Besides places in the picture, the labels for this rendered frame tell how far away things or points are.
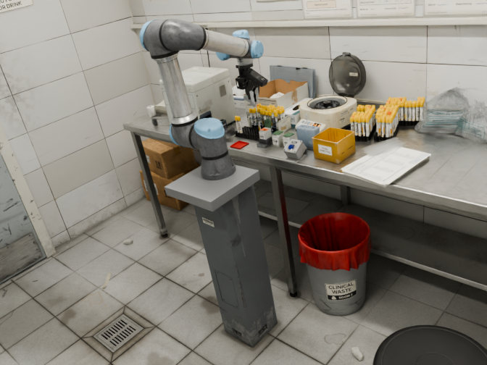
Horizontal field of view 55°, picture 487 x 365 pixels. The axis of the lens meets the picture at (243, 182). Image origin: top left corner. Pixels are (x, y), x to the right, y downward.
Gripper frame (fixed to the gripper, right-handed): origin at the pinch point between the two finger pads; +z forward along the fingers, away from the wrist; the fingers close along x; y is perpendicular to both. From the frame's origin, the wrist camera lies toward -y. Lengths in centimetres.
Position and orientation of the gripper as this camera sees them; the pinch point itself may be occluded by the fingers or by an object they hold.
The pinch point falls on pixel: (255, 103)
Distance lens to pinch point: 233.7
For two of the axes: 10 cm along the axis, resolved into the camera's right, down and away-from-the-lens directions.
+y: -7.4, -2.1, 6.4
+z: 1.7, 8.7, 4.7
